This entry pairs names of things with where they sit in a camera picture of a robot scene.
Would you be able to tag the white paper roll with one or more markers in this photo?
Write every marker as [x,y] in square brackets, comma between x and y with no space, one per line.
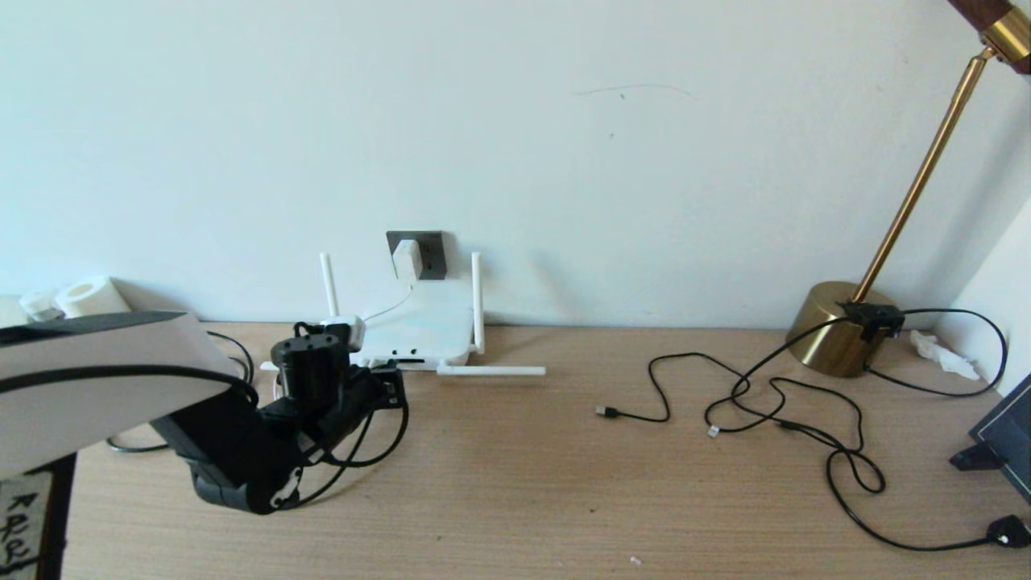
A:
[93,296]

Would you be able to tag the white router with antennas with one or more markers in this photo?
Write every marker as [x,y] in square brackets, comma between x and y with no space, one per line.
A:
[427,322]

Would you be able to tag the black clip stand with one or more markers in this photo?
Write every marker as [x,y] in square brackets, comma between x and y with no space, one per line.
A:
[975,459]

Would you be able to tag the grey wall socket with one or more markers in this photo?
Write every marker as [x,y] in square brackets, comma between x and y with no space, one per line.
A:
[435,246]

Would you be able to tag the brass desk lamp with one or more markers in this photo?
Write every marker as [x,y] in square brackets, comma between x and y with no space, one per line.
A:
[830,330]

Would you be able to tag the crumpled white tissue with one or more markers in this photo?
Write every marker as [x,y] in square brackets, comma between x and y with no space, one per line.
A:
[942,354]

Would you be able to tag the white power adapter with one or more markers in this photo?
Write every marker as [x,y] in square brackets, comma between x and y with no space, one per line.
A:
[407,259]

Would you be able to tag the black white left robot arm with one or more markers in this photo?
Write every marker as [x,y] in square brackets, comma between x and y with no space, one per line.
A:
[80,395]

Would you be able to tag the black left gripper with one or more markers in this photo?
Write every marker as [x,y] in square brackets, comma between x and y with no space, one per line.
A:
[372,399]

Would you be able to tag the small clear jar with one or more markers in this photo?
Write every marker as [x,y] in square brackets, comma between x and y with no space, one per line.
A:
[39,302]

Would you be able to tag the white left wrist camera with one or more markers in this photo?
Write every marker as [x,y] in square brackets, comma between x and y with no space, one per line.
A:
[345,324]

